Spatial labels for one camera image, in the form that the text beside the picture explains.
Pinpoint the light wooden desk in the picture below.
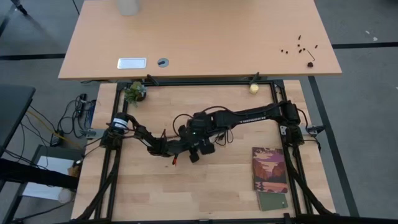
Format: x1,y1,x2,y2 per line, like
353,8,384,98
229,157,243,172
58,0,343,81

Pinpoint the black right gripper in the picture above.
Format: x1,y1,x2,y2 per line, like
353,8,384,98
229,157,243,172
192,110,239,156

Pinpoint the translucent plastic cup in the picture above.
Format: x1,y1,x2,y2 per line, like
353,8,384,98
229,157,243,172
57,188,73,203

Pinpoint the dark grey table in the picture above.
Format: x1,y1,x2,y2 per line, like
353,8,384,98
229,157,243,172
0,83,36,150

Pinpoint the black lamp power cord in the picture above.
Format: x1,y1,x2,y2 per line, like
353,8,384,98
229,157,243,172
172,113,234,147

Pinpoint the white cylindrical container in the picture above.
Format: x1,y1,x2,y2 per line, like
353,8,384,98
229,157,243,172
116,0,141,17

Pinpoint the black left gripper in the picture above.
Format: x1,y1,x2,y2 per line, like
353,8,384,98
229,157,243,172
167,124,200,164

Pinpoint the silver desk outlet plate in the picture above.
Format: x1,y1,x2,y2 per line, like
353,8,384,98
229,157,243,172
116,57,147,70

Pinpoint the black power strip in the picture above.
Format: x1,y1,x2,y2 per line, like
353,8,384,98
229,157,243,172
77,93,88,116

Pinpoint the black power adapter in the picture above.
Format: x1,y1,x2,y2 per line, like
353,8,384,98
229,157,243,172
49,132,62,147

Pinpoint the potted succulent plant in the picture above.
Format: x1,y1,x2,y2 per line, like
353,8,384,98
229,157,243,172
123,80,148,106

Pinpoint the black aluminium table frame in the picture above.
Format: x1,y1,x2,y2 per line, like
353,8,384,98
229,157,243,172
70,79,338,224

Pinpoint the black metal beam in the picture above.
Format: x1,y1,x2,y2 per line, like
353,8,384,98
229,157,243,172
0,157,79,190

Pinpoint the white paper sheet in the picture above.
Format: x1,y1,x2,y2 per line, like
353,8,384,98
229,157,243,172
23,155,75,200

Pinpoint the colourful landscape book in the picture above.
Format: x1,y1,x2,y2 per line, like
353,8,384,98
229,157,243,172
251,147,289,194

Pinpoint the green notebook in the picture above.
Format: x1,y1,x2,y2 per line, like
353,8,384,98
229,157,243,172
256,190,289,212

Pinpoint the black chair leg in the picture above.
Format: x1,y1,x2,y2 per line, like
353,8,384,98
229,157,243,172
9,0,29,16

